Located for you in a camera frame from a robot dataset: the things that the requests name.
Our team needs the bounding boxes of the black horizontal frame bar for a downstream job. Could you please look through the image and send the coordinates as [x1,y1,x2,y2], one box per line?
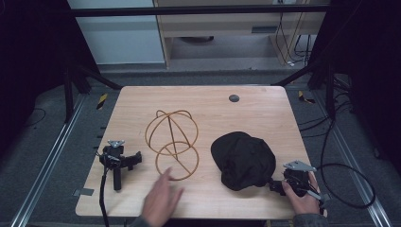
[69,4,330,18]

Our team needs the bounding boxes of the bundle of desk cables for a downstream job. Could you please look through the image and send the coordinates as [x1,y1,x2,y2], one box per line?
[274,12,314,68]

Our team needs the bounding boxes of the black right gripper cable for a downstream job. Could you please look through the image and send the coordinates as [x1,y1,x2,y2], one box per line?
[316,117,377,210]

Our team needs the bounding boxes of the black metal stand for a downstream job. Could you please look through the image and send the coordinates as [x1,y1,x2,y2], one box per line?
[271,58,337,120]
[62,61,123,124]

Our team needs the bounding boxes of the person's right hand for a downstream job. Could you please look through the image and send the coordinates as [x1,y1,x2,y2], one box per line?
[281,171,328,218]

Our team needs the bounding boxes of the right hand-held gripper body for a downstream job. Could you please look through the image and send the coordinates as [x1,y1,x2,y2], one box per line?
[282,160,331,202]

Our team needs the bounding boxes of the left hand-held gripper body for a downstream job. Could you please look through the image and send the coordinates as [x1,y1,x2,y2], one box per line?
[98,139,131,192]

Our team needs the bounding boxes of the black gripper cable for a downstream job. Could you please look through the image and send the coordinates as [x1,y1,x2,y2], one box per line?
[98,166,111,227]
[316,117,377,210]

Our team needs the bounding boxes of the thin black floor cable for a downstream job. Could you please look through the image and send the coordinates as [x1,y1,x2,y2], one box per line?
[23,107,47,129]

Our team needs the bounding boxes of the person's left hand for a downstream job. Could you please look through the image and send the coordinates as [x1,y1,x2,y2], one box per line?
[140,167,185,227]

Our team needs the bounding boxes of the gold wire hat stand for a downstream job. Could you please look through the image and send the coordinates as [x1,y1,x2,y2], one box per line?
[144,109,201,182]

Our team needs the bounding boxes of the yellow black striped tape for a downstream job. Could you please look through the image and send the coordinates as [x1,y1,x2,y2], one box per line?
[297,90,316,105]
[96,93,109,111]

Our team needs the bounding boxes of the black curtain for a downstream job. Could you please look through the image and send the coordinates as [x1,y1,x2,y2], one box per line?
[0,0,102,159]
[306,0,401,178]

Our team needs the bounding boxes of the grey tape piece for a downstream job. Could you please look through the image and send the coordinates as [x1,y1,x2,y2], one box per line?
[73,187,96,197]

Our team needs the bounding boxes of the aluminium floor rail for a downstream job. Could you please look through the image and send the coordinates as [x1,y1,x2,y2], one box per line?
[311,89,395,227]
[9,93,88,227]

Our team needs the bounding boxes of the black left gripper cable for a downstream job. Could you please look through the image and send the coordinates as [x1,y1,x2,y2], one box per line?
[98,166,111,227]

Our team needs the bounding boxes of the black cap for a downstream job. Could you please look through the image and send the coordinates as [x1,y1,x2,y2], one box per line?
[210,131,277,192]

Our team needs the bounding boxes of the black floor cables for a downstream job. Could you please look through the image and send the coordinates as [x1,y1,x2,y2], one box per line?
[297,75,356,139]

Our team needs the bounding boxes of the light wooden desk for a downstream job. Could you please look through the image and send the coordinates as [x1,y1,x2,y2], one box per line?
[153,0,331,69]

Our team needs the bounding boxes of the white cabinet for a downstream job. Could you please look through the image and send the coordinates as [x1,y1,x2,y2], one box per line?
[66,0,166,66]

